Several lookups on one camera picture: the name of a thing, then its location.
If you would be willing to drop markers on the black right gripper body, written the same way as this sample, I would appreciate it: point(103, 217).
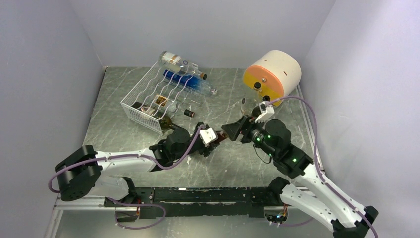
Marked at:
point(255, 133)

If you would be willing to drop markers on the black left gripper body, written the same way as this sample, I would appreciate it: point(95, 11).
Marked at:
point(197, 146)

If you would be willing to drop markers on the clear bottle white gold label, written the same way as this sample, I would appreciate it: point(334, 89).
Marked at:
point(247, 98)

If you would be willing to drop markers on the brown bottle gold foil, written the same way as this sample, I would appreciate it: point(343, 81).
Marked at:
point(221, 136)

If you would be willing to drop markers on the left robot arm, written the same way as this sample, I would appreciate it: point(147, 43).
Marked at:
point(90, 172)

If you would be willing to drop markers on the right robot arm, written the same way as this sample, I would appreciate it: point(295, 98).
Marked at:
point(302, 186)

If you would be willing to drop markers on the dark green bottle black neck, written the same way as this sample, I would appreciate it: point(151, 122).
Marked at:
point(152, 118)

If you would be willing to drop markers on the blue clear bottle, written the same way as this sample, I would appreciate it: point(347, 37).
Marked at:
point(191, 83)

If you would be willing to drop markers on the clear bottle on rack top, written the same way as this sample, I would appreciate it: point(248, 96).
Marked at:
point(180, 65)

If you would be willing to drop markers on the cream orange yellow cylinder box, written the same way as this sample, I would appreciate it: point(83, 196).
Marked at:
point(274, 75)

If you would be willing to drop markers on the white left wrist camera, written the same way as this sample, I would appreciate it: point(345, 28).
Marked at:
point(208, 136)

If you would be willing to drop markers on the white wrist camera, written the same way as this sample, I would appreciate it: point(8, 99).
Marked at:
point(267, 113)
point(208, 136)

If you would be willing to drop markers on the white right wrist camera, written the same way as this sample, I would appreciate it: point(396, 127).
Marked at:
point(267, 113)

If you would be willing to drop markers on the white wire wine rack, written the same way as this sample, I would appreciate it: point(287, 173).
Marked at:
point(154, 83)

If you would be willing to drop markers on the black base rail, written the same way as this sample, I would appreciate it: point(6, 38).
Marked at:
point(207, 201)

